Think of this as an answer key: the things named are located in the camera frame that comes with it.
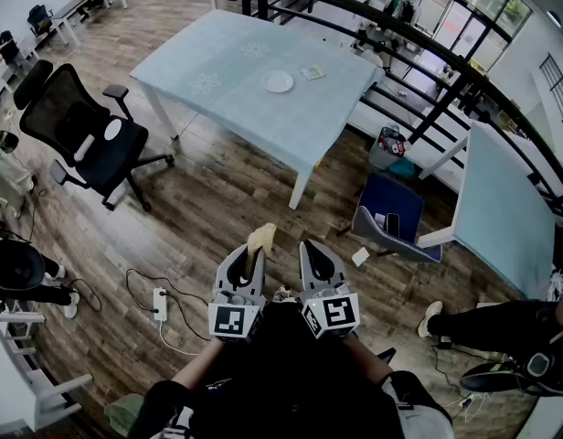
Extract white round plate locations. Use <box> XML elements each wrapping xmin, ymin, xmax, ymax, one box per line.
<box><xmin>260</xmin><ymin>70</ymin><xmax>294</xmax><ymax>94</ymax></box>

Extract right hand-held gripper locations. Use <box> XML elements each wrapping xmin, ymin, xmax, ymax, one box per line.
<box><xmin>298</xmin><ymin>239</ymin><xmax>361</xmax><ymax>340</ymax></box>

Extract black floor cable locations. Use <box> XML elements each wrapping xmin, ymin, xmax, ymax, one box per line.
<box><xmin>125</xmin><ymin>267</ymin><xmax>214</xmax><ymax>342</ymax></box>

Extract person's left forearm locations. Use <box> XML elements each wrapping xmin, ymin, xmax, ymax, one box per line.
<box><xmin>171</xmin><ymin>336</ymin><xmax>224</xmax><ymax>386</ymax></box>

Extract white wooden rack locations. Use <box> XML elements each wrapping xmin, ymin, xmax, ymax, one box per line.
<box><xmin>0</xmin><ymin>311</ymin><xmax>93</xmax><ymax>434</ymax></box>

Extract person's black shirt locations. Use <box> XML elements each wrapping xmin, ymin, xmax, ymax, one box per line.
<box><xmin>128</xmin><ymin>299</ymin><xmax>451</xmax><ymax>439</ymax></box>

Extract teal plastic bag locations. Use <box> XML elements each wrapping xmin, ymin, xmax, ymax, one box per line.
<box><xmin>388</xmin><ymin>157</ymin><xmax>415</xmax><ymax>177</ymax></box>

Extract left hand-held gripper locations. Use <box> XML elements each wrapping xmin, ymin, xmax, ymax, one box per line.
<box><xmin>207</xmin><ymin>243</ymin><xmax>267</xmax><ymax>343</ymax></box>

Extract white desk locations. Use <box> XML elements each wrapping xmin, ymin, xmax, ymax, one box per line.
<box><xmin>50</xmin><ymin>0</ymin><xmax>127</xmax><ymax>48</ymax></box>

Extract grey trash bin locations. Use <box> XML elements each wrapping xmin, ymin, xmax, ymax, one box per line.
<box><xmin>368</xmin><ymin>125</ymin><xmax>409</xmax><ymax>171</ymax></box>

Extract yellow sponge cloth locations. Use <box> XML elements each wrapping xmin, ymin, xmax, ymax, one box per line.
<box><xmin>246</xmin><ymin>223</ymin><xmax>278</xmax><ymax>287</ymax></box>

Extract black mesh office chair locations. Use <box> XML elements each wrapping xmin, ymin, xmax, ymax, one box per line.
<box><xmin>12</xmin><ymin>59</ymin><xmax>175</xmax><ymax>213</ymax></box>

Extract white roll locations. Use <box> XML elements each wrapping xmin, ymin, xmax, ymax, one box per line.
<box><xmin>73</xmin><ymin>134</ymin><xmax>96</xmax><ymax>163</ymax></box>

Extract white power strip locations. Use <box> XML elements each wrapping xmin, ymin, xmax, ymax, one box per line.
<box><xmin>153</xmin><ymin>287</ymin><xmax>167</xmax><ymax>323</ymax></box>

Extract plain light blue tablecloth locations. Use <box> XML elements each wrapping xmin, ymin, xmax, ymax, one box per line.
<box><xmin>452</xmin><ymin>121</ymin><xmax>557</xmax><ymax>301</ymax></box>

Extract white power strip cable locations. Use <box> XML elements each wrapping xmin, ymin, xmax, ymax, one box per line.
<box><xmin>158</xmin><ymin>320</ymin><xmax>200</xmax><ymax>357</ymax></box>

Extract person's white shoe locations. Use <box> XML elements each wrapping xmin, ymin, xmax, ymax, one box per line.
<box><xmin>271</xmin><ymin>285</ymin><xmax>301</xmax><ymax>304</ymax></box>

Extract person's grey trousers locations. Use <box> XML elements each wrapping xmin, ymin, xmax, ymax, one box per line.
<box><xmin>390</xmin><ymin>377</ymin><xmax>454</xmax><ymax>439</ymax></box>

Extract light blue flowered tablecloth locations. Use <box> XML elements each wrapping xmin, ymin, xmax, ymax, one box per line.
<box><xmin>129</xmin><ymin>8</ymin><xmax>387</xmax><ymax>168</ymax></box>

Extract person's right forearm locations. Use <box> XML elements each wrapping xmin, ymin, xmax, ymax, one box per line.
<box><xmin>340</xmin><ymin>334</ymin><xmax>395</xmax><ymax>381</ymax></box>

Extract blue shell chair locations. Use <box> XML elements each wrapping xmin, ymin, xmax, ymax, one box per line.
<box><xmin>338</xmin><ymin>173</ymin><xmax>443</xmax><ymax>264</ymax></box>

